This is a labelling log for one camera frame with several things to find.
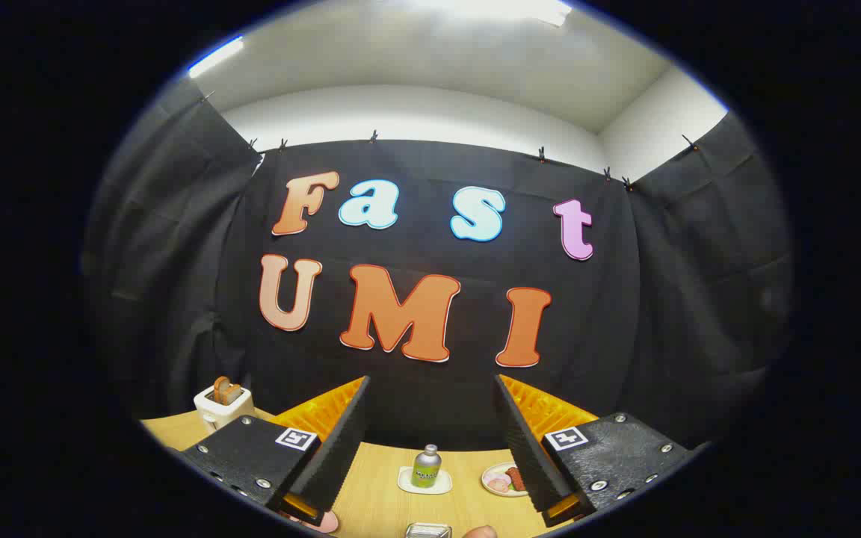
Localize ceiling light panel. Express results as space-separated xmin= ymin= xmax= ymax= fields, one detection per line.
xmin=416 ymin=0 xmax=573 ymax=28

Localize white toaster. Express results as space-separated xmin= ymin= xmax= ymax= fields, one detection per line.
xmin=194 ymin=385 xmax=256 ymax=434

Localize white square coaster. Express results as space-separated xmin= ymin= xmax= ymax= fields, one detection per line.
xmin=398 ymin=466 xmax=453 ymax=495

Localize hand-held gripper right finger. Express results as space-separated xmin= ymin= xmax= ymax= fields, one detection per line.
xmin=493 ymin=374 xmax=704 ymax=528

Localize pink round plate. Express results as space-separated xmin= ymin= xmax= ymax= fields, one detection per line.
xmin=300 ymin=510 xmax=339 ymax=534

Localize row of black cloth clips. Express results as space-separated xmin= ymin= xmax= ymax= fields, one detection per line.
xmin=201 ymin=90 xmax=699 ymax=191

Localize white oval food plate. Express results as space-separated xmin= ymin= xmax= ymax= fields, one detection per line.
xmin=481 ymin=462 xmax=528 ymax=498

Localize silver green soda bottle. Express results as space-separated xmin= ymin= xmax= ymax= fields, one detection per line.
xmin=412 ymin=444 xmax=442 ymax=489

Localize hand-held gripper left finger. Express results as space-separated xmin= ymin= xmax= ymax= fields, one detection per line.
xmin=176 ymin=375 xmax=371 ymax=528

